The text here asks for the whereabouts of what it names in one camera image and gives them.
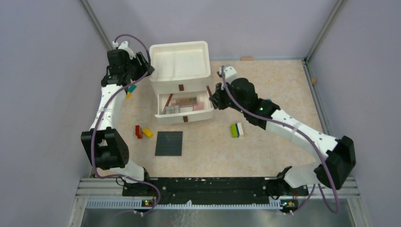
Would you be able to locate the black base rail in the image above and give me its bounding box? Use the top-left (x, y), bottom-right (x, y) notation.
top-left (122, 177), bottom-right (309, 206)

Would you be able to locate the dark grey studded baseplate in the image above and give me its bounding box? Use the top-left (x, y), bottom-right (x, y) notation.
top-left (155, 131), bottom-right (183, 157)

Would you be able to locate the yellow toy block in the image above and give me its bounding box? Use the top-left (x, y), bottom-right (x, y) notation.
top-left (142, 128), bottom-right (153, 138)

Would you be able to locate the white drawer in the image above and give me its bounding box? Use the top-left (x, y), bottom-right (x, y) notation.
top-left (155, 90), bottom-right (214, 124)

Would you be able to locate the wooden block at wall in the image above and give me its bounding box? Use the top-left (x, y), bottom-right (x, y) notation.
top-left (240, 56), bottom-right (254, 61)

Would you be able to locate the pink square compact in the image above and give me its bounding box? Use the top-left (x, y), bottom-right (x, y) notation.
top-left (193, 101), bottom-right (205, 111)

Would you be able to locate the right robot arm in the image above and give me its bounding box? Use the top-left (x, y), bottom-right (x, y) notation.
top-left (209, 65), bottom-right (356, 195)

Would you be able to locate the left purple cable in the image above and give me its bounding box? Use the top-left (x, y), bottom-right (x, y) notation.
top-left (91, 34), bottom-right (161, 216)

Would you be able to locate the red owl toy block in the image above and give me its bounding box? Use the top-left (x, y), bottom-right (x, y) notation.
top-left (135, 125), bottom-right (143, 139)

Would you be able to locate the green blue toy brick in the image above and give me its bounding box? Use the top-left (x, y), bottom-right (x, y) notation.
top-left (230, 123), bottom-right (244, 138)

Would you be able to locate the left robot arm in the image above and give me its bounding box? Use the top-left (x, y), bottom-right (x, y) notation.
top-left (80, 41), bottom-right (154, 195)

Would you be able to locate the teal toy block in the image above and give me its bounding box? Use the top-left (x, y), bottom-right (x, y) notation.
top-left (127, 85), bottom-right (137, 93)

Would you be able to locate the white drawer organizer cabinet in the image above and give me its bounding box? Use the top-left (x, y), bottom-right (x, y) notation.
top-left (149, 41), bottom-right (211, 95)

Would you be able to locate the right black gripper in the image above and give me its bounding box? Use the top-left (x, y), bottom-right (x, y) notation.
top-left (210, 79), bottom-right (246, 114)

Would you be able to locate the brown eyeshadow palette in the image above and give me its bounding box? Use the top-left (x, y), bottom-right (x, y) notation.
top-left (171, 97), bottom-right (198, 107)

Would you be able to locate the clear silver pan palette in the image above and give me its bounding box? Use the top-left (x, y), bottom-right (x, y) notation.
top-left (162, 105), bottom-right (180, 114)

